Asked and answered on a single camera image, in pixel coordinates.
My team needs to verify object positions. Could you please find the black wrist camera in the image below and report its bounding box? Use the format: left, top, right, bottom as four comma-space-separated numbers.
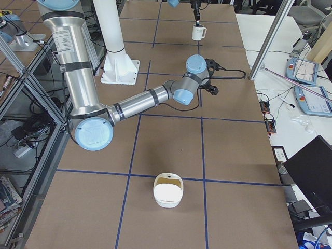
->
205, 58, 220, 77

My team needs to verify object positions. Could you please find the lower teach pendant tablet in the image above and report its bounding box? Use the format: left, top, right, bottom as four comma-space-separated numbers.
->
294, 86, 331, 117

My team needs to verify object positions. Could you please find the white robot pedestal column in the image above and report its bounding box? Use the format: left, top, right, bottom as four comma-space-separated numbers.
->
93, 0, 140, 85

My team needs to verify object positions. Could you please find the upper teach pendant tablet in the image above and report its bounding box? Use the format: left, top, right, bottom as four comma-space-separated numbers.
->
286, 58, 319, 85

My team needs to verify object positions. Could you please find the black laptop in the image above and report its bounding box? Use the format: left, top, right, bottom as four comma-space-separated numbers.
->
284, 135, 331, 215

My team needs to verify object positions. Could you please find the teach pendant tablet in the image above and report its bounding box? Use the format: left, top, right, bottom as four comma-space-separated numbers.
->
294, 86, 331, 117
286, 58, 319, 85

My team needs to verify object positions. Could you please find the white label card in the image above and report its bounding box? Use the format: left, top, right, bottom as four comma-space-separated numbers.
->
272, 146, 288, 163

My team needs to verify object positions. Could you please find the white power strip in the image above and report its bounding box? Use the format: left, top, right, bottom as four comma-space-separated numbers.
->
13, 145, 34, 158

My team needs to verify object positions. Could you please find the aluminium frame post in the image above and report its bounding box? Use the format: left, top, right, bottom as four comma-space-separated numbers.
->
249, 0, 294, 80

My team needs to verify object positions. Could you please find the lower orange circuit board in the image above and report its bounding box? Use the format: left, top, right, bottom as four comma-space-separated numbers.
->
264, 118, 276, 136

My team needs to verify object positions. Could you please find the orange circuit board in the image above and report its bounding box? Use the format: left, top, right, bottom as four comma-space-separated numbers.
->
259, 100, 270, 114
264, 118, 276, 136

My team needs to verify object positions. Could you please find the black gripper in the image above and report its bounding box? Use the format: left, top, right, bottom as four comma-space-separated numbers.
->
190, 0, 200, 25
199, 77, 219, 95

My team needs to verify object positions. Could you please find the white ceramic mug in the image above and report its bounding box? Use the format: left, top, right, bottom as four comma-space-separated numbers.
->
191, 24, 207, 42

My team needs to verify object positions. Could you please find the stack of magazines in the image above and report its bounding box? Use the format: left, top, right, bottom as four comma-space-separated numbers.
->
1, 175, 23, 231

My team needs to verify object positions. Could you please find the purple thin rod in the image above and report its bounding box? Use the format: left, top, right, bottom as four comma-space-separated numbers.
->
261, 66, 332, 103

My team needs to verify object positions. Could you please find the upper orange circuit board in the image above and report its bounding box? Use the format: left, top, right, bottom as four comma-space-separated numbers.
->
259, 100, 270, 114

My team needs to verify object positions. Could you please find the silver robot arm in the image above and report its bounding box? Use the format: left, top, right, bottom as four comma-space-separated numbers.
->
167, 0, 201, 26
38, 1, 218, 151

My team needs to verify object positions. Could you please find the cream white plastic bin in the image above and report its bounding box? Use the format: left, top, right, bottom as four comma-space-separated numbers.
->
153, 173, 184, 209

